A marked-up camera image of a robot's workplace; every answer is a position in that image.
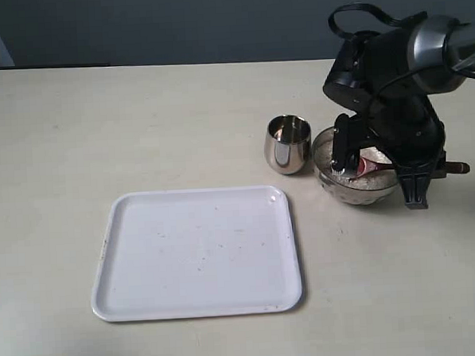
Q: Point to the white rice heap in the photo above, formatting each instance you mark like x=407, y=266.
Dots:
x=374, y=181

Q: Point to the white rectangular plastic tray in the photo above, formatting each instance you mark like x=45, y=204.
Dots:
x=186, y=254

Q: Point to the small steel cup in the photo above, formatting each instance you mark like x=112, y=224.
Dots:
x=287, y=144

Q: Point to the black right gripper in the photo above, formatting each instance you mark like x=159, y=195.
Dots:
x=370, y=77

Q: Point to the steel bowl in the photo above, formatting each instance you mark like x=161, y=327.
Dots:
x=343, y=193

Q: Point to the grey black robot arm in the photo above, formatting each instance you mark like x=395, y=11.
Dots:
x=441, y=50

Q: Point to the dark red wooden spoon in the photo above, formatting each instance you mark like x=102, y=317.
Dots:
x=367, y=166

